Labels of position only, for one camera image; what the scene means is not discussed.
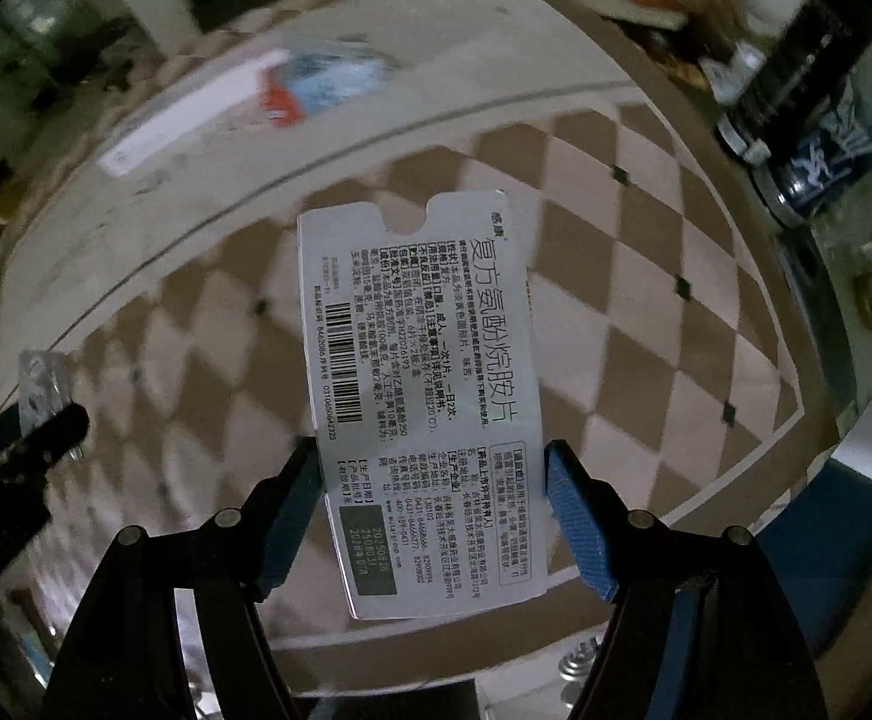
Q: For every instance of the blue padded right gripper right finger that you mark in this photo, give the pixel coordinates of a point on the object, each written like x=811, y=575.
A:
x=618, y=549

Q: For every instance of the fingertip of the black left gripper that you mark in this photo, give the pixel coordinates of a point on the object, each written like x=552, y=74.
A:
x=28, y=456

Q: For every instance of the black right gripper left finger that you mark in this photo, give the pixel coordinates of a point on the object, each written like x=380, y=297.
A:
x=246, y=549

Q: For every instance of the silver pill blister pack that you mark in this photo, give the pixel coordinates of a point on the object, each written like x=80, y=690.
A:
x=44, y=388

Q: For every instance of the white medicine box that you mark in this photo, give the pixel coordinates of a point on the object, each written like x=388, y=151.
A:
x=426, y=406

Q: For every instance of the brown diamond pattern rug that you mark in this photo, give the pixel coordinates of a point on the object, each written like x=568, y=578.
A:
x=667, y=348

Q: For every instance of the white Doctor toothpaste box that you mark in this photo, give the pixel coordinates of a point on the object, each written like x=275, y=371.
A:
x=183, y=116

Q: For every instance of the orange blue small box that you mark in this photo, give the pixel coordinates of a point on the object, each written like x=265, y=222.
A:
x=321, y=78

